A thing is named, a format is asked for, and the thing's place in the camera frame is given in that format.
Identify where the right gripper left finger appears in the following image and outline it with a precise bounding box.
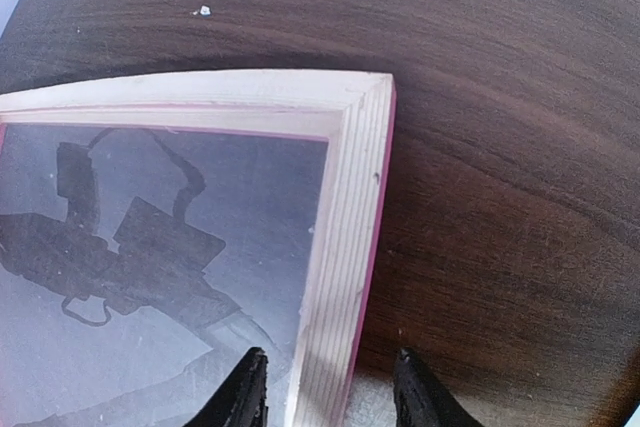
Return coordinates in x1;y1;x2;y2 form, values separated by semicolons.
185;347;268;427

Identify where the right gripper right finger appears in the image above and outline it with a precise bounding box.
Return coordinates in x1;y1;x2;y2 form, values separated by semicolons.
393;347;482;427

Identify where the light wooden picture frame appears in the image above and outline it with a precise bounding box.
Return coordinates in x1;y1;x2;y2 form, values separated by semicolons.
1;69;395;426

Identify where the clear acrylic sheet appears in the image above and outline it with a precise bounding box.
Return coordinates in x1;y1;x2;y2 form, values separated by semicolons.
1;125;328;426

